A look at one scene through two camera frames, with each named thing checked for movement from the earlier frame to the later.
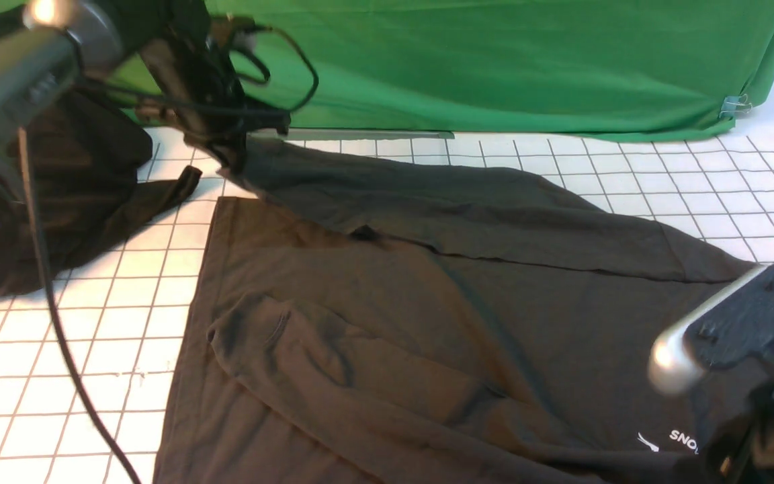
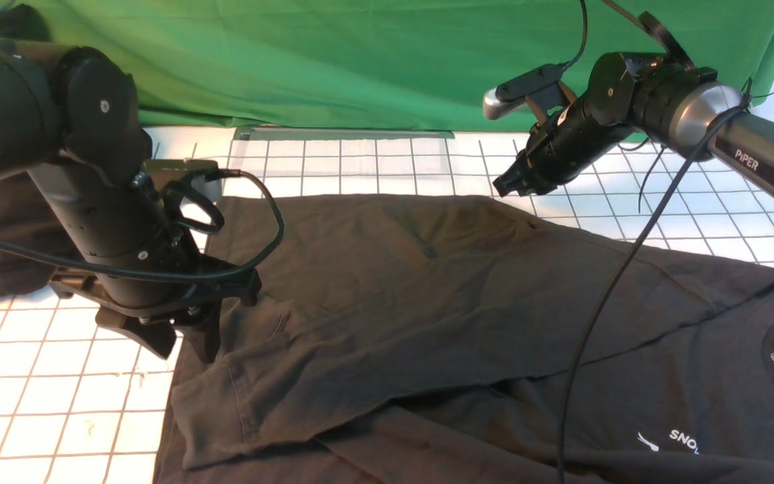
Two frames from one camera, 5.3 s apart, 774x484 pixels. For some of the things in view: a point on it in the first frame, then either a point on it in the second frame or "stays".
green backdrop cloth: x=624 y=69 stays
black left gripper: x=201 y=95 -> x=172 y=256
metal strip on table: x=324 y=134 stays
